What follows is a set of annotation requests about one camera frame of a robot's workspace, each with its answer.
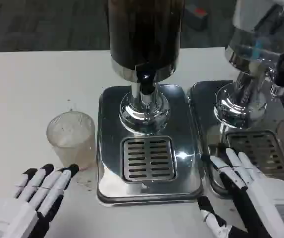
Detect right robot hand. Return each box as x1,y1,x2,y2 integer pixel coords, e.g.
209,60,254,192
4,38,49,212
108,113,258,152
197,145,284,238

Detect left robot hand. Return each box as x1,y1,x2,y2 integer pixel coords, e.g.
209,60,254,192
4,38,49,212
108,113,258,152
0,163,80,238

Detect clear ribbed glass cup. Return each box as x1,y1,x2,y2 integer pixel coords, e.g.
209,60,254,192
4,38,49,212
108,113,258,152
46,111,97,169

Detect steel drip tray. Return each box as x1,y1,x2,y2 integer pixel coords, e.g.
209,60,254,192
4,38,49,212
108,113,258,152
96,84,204,206
188,80,284,199

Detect clear drink dispenser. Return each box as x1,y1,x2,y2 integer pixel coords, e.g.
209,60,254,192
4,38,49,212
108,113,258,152
213,0,284,129

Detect black dispenser tap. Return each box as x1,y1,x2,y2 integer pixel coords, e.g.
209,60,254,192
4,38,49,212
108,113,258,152
135,63,159,96

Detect black box with red label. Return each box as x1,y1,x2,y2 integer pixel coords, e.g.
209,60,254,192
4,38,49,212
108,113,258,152
184,6,209,32

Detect dark drink dispenser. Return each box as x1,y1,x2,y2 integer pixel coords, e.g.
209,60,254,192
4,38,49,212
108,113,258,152
106,0,185,134

